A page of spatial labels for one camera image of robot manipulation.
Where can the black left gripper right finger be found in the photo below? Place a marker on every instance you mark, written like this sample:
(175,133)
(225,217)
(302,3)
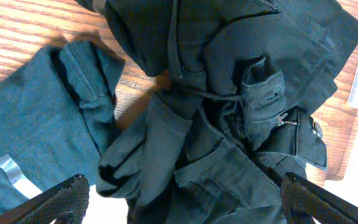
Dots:
(305,202)

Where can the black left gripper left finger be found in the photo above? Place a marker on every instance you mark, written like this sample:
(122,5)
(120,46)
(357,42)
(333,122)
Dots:
(66,202)

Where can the dark garment with tape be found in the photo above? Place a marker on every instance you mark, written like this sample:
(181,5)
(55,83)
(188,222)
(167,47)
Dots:
(56,119)

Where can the black jeans with zipper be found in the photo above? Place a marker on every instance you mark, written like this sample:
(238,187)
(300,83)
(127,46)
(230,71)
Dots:
(246,77)

